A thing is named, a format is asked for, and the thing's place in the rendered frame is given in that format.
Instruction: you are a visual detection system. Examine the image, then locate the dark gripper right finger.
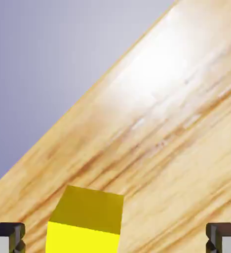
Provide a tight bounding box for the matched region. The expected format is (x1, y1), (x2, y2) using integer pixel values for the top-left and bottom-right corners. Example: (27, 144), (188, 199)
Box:
(205, 222), (231, 253)

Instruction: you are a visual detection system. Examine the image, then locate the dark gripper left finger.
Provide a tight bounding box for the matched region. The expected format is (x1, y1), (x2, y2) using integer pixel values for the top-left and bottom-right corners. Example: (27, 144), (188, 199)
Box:
(0, 222), (26, 253)

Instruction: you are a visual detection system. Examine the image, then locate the small yellow cube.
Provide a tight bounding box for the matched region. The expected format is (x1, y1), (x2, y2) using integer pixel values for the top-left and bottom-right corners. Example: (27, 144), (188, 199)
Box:
(45, 185), (125, 253)

